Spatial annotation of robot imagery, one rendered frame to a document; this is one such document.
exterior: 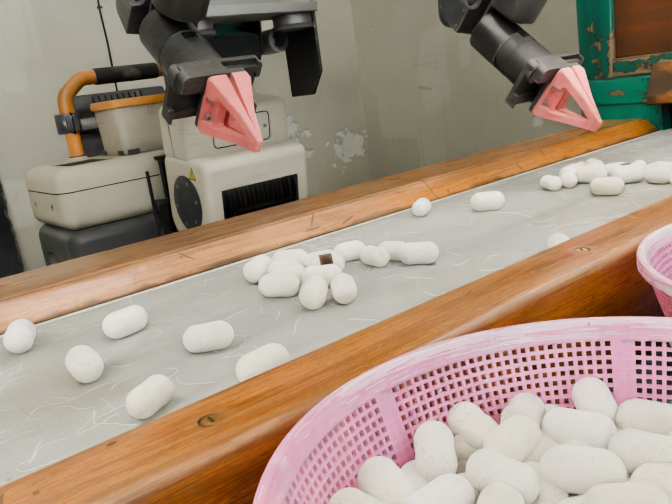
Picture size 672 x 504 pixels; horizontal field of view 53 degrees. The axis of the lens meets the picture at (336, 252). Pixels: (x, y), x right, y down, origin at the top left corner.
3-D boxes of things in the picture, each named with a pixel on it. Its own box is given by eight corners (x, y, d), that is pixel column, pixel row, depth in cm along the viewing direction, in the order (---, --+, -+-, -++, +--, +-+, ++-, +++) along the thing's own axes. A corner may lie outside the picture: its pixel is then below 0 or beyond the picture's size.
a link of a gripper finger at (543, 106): (636, 99, 81) (581, 52, 85) (604, 107, 77) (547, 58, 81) (603, 142, 86) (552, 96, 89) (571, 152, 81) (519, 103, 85)
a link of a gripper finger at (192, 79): (287, 115, 65) (238, 58, 69) (223, 128, 61) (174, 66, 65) (271, 168, 70) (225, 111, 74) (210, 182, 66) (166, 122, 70)
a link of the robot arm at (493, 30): (484, 42, 93) (458, 44, 90) (510, -4, 88) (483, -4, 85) (518, 72, 90) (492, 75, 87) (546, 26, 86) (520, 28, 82)
